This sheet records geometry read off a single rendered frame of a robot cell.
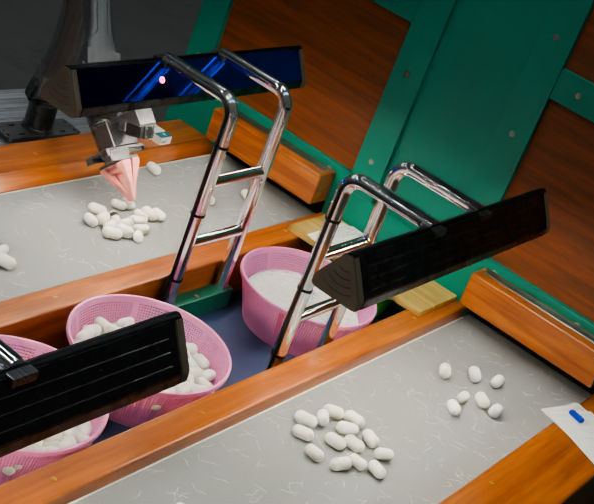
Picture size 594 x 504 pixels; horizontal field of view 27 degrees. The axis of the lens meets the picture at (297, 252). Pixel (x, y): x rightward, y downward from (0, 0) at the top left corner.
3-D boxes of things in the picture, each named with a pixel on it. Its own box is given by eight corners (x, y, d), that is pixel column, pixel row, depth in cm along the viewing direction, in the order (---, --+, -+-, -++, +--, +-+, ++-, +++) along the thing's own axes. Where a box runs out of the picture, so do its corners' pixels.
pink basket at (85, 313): (22, 392, 190) (37, 341, 186) (94, 321, 214) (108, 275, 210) (179, 467, 187) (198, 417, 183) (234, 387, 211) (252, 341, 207)
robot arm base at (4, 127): (90, 105, 275) (71, 90, 278) (16, 109, 260) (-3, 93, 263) (81, 137, 278) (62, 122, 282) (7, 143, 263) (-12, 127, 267)
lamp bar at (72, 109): (37, 96, 195) (49, 53, 192) (273, 70, 245) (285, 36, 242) (72, 120, 192) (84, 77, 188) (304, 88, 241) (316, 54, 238)
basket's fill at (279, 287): (213, 305, 231) (222, 279, 229) (284, 280, 249) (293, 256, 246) (305, 372, 221) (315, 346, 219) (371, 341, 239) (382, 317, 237)
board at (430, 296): (287, 229, 250) (289, 224, 250) (328, 217, 262) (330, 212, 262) (417, 317, 236) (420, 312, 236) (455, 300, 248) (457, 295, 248)
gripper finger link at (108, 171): (161, 190, 238) (144, 144, 238) (135, 196, 232) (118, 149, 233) (137, 202, 242) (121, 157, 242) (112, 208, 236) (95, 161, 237)
